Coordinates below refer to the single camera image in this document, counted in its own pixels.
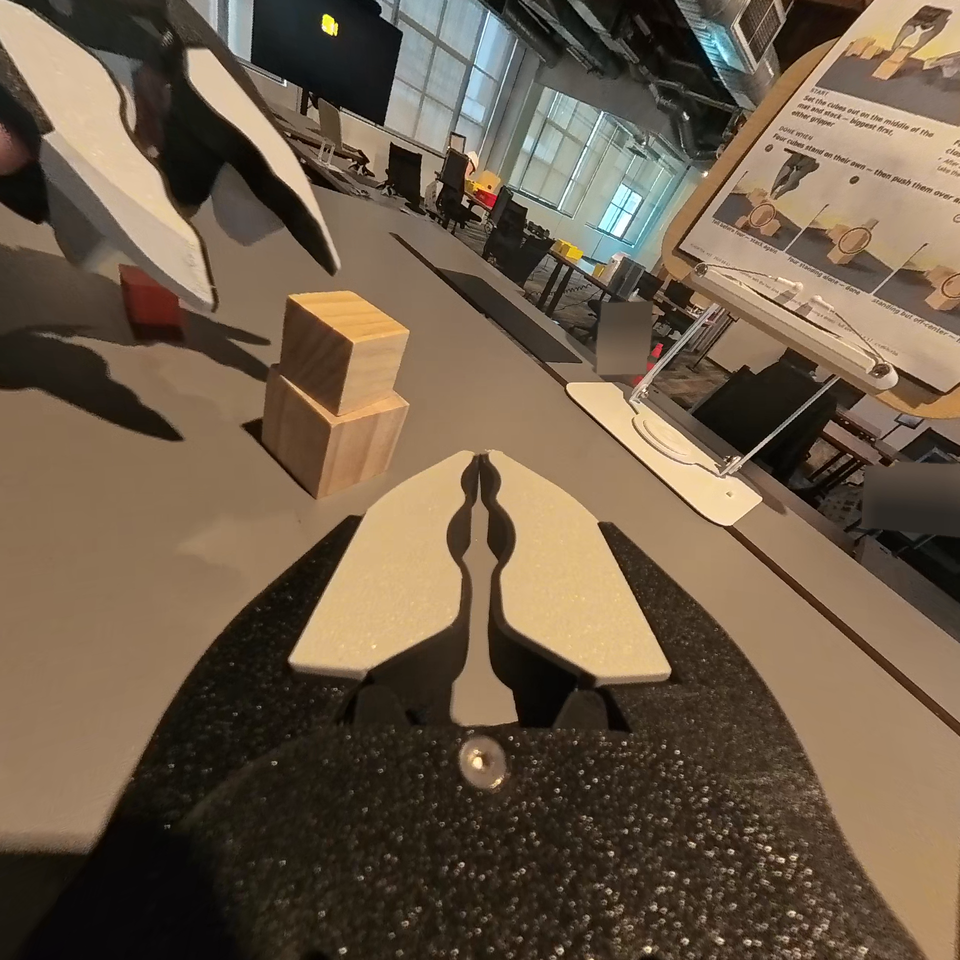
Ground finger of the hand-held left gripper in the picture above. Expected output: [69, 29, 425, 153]
[0, 0, 220, 314]
[183, 45, 342, 277]

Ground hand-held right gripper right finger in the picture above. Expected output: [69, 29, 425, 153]
[480, 448, 674, 689]

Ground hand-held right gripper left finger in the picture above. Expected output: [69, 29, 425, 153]
[287, 450, 481, 683]

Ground large plain wooden cube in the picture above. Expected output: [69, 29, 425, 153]
[260, 364, 412, 501]

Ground red wooden cube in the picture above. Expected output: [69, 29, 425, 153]
[117, 263, 189, 344]

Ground medium plain wooden cube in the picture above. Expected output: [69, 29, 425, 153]
[280, 290, 412, 418]

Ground clear laptop stand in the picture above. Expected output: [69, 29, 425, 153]
[313, 99, 351, 164]

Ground black television screen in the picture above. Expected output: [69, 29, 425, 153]
[249, 0, 405, 128]

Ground black office chair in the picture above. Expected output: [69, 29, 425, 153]
[437, 145, 483, 228]
[486, 186, 554, 280]
[384, 141, 426, 209]

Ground office chair with dark jacket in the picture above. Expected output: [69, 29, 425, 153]
[692, 362, 839, 483]

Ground wooden board with instruction sheet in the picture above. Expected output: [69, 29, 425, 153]
[658, 0, 960, 423]

